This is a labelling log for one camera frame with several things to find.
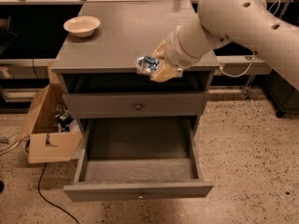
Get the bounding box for black floor cable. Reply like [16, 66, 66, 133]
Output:
[24, 139, 80, 224]

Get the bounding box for white hanging cable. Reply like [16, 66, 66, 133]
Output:
[219, 0, 282, 78]

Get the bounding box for snack bags in box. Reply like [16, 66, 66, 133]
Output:
[55, 105, 74, 133]

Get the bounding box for open cardboard box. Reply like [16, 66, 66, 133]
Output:
[16, 61, 84, 164]

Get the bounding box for grey wooden drawer cabinet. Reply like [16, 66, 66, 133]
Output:
[52, 1, 218, 131]

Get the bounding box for white ceramic bowl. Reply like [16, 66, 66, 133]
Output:
[64, 16, 101, 38]

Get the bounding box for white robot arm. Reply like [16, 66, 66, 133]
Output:
[150, 0, 299, 89]

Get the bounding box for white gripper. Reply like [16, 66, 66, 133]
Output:
[150, 26, 200, 82]

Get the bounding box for open grey lower drawer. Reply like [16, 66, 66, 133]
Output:
[64, 117, 213, 202]

